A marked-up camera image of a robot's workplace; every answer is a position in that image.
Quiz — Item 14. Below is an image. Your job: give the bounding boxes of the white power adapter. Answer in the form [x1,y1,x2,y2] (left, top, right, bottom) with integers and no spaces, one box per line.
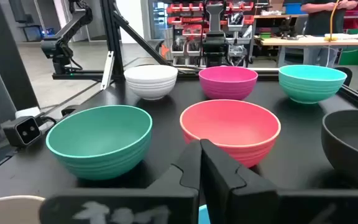
[14,106,42,119]

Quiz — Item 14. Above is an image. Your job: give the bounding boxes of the dark upright panel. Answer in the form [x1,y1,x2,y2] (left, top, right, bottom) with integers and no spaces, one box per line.
[0,0,40,175]

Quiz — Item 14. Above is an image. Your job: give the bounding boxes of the black camera cable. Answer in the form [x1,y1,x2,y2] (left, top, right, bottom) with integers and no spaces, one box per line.
[35,113,58,127]

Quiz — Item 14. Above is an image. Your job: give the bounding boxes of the silver angle bracket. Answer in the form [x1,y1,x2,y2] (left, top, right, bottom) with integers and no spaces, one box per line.
[100,50,115,91]

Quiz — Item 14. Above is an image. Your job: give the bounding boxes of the black camera box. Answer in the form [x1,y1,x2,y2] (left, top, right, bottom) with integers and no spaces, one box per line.
[1,115,42,148]

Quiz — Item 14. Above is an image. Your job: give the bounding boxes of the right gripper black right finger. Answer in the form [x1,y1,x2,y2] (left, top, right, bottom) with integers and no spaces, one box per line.
[200,139,358,224]

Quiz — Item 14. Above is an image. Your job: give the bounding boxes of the green bowl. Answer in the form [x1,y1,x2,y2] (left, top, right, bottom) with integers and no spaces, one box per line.
[45,105,154,181]

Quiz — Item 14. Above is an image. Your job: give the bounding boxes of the turquoise bowl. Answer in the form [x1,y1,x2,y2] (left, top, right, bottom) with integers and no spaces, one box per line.
[278,64,348,105]

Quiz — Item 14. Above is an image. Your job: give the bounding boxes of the black diagonal frame brace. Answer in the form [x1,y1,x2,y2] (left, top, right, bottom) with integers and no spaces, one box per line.
[113,12,172,67]

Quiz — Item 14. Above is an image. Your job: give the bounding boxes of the yellow cable over workbench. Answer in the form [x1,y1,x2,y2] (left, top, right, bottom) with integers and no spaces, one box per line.
[324,0,341,42]

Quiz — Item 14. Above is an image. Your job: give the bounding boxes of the black benchtop device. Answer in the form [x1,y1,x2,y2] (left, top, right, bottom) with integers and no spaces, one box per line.
[275,17,300,40]

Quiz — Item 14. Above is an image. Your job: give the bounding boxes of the blue bowl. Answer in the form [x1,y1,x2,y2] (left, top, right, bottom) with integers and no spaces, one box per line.
[198,204,211,224]

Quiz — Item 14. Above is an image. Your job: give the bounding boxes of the black frame upright post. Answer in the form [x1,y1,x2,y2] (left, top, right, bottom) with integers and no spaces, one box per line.
[99,0,126,82]

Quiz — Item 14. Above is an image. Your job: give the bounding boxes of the dark grey bowl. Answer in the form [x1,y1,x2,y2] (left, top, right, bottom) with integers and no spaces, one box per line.
[321,109,358,184]

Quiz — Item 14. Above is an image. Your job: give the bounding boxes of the blue storage bin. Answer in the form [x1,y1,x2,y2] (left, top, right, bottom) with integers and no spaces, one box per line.
[283,2,306,16]

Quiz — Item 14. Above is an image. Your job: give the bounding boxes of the person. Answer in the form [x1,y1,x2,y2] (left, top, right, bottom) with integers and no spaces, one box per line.
[300,0,358,68]

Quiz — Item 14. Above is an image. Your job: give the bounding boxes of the wooden workbench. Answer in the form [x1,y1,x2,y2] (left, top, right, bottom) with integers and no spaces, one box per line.
[253,33,358,68]

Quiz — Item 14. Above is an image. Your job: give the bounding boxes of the magenta bowl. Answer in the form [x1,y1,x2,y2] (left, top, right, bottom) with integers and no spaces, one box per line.
[198,65,259,101]

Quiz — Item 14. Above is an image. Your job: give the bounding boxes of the coral red bowl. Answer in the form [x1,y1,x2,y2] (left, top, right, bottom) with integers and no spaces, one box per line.
[179,99,282,169]

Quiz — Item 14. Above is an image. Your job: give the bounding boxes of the red shelf bins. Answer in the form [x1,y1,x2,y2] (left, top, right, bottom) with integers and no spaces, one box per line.
[343,2,358,30]

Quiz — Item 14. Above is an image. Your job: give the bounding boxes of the black table edge rail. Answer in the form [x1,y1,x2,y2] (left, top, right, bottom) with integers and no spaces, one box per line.
[337,83,358,111]

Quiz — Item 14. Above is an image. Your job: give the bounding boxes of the white bowl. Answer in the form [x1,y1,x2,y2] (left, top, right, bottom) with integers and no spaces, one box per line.
[123,64,179,101]

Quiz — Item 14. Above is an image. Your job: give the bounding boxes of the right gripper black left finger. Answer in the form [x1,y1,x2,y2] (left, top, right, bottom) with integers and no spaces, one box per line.
[39,139,203,224]

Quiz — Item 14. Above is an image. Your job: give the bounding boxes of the khaki beige bowl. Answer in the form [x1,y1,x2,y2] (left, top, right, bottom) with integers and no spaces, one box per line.
[0,195,46,224]

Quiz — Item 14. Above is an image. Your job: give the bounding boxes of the black rounded corner piece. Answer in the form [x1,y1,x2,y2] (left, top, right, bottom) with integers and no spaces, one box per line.
[334,66,353,87]

